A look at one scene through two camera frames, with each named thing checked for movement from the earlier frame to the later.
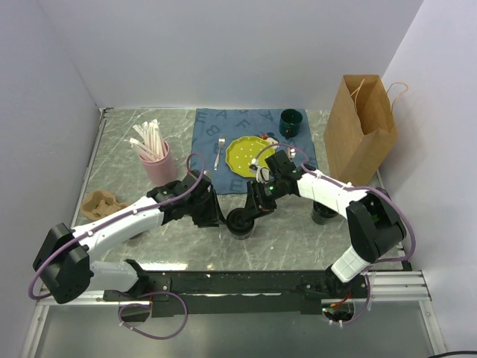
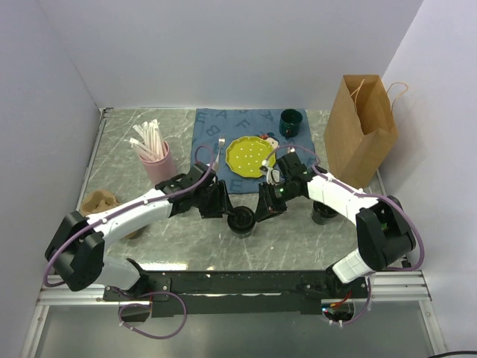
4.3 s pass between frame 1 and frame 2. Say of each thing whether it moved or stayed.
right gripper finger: moved
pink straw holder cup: stayed
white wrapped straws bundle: stayed
